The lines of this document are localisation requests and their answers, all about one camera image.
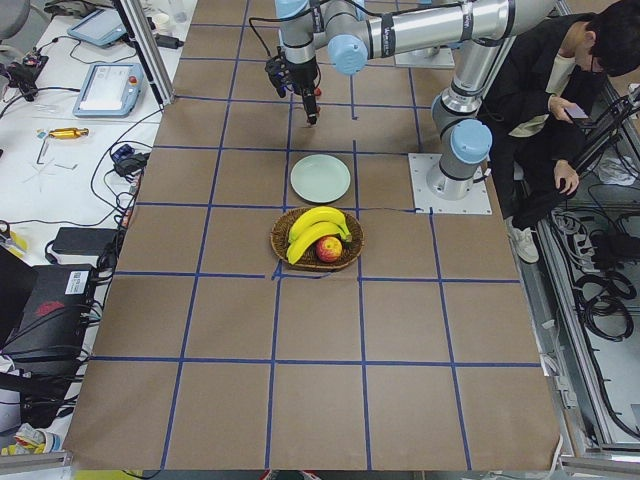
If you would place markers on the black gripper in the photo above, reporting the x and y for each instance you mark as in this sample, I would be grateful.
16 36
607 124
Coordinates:
303 76

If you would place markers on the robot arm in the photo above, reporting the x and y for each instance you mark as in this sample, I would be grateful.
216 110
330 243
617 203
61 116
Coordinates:
470 37

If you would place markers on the light green plate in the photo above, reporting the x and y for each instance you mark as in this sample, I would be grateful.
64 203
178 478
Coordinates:
320 178

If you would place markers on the yellow banana bunch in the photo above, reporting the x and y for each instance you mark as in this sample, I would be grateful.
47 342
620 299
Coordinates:
312 225

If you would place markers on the wicker basket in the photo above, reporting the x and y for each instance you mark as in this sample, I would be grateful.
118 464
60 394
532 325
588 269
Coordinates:
309 260

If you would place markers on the red apple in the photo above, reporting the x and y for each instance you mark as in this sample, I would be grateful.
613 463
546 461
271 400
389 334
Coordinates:
329 249

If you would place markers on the teach pendant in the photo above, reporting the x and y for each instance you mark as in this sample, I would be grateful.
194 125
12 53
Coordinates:
101 28
109 90

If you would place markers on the seated person black jacket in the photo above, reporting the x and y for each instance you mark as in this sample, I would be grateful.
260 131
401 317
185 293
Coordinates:
561 64

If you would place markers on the black power adapter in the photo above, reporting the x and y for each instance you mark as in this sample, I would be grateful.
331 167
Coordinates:
83 241

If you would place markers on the red black computer case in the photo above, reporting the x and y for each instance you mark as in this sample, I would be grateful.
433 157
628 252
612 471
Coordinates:
50 336

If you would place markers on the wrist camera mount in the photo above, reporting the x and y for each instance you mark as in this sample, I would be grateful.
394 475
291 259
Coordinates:
278 74

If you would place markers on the aluminium frame post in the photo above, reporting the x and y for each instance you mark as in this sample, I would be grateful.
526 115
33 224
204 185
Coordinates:
137 27

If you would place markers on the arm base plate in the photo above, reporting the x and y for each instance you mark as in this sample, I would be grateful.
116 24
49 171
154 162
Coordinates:
475 200

